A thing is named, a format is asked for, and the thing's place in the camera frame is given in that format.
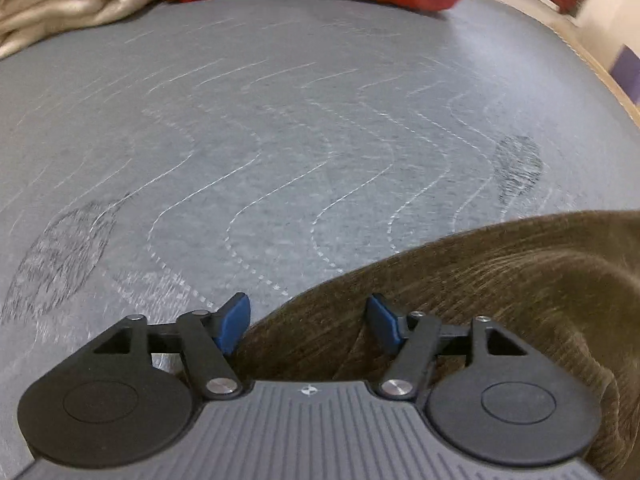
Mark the grey quilted mattress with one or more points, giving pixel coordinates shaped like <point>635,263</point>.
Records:
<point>275,135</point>

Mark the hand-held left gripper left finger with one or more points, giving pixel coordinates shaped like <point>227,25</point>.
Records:
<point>232,322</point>

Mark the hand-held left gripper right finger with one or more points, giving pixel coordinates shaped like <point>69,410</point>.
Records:
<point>385,322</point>

